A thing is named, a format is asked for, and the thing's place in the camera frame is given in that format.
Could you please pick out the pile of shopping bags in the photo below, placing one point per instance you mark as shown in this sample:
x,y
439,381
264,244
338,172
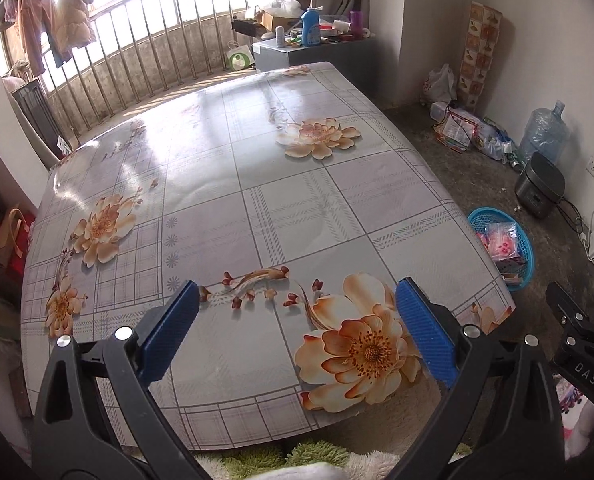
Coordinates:
x,y
7,240

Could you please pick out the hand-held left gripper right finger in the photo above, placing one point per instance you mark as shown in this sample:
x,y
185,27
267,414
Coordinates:
x,y
424,332

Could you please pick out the dark folding chair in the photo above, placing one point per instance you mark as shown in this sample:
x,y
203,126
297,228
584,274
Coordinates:
x,y
34,110

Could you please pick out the blue plastic mesh basket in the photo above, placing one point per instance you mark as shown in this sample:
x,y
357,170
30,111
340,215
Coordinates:
x,y
526,255

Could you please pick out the green and white paper bag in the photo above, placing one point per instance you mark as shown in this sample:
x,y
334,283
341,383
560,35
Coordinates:
x,y
239,59

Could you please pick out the cardboard box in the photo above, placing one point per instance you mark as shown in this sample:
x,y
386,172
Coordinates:
x,y
274,22

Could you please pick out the pink hanging garment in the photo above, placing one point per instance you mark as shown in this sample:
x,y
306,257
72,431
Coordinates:
x,y
32,25

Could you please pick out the white plastic bag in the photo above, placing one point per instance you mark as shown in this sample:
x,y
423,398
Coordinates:
x,y
439,85

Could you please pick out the pink plastic bag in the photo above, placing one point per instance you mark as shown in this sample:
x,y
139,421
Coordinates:
x,y
502,242

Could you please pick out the table with floral tablecloth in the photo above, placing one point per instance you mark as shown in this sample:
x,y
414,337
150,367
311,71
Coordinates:
x,y
277,210

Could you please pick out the purple cup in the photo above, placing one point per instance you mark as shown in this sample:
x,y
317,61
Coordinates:
x,y
356,22

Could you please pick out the large blue water jug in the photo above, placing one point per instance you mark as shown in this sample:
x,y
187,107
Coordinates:
x,y
544,132

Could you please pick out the grey cabinet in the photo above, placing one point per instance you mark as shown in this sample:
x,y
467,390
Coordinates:
x,y
347,65

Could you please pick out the red printed packet stack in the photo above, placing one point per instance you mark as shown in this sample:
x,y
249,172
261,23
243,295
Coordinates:
x,y
457,132

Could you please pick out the metal balcony railing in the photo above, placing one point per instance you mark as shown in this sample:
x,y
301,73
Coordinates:
x,y
127,1

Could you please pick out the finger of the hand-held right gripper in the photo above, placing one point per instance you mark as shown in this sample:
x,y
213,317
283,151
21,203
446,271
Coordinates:
x,y
569,305

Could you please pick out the beige padded jacket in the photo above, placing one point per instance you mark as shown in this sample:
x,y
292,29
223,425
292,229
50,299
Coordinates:
x,y
74,10

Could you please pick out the blue detergent bottle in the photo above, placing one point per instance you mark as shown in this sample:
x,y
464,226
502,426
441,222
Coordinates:
x,y
311,27

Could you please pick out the pile of small household items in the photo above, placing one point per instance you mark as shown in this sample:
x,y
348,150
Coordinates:
x,y
339,28

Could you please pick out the small hanging garment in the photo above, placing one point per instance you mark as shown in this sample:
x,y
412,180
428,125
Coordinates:
x,y
9,7

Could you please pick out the grey rice cooker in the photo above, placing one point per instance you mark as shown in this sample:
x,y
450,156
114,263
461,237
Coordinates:
x,y
539,185

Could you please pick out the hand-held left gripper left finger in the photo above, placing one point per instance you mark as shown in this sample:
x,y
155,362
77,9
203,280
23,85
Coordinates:
x,y
169,332

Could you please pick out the tile patterned paper roll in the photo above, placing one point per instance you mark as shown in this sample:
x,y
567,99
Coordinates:
x,y
479,55

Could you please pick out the white stuffed bag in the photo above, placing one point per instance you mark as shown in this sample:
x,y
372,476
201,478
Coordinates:
x,y
282,6

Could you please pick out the clear plastic bag of packets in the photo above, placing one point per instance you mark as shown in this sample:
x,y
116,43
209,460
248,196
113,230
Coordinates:
x,y
492,140

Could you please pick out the green fluffy garment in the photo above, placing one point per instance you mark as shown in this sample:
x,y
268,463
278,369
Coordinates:
x,y
257,460

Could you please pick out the small white bottle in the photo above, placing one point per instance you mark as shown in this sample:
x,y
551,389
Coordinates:
x,y
281,37

